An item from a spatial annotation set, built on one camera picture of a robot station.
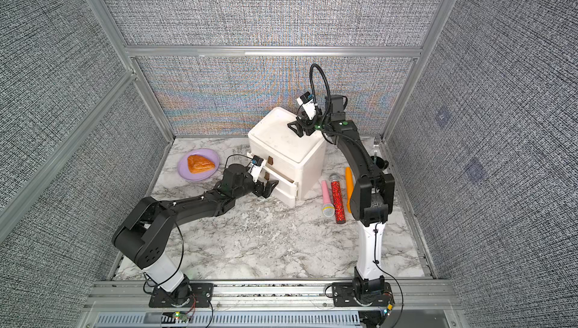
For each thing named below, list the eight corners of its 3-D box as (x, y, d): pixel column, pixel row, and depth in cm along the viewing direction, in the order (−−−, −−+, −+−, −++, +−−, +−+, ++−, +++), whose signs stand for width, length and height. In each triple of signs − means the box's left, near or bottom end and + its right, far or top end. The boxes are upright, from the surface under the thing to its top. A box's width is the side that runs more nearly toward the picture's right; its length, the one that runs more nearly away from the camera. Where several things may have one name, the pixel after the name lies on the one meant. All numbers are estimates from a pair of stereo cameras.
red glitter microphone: (335, 221, 92) (337, 218, 89) (329, 177, 106) (330, 173, 103) (346, 221, 92) (348, 218, 89) (338, 177, 106) (340, 173, 103)
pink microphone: (322, 217, 93) (323, 213, 90) (319, 184, 103) (319, 180, 100) (333, 217, 93) (335, 213, 90) (329, 184, 103) (330, 180, 100)
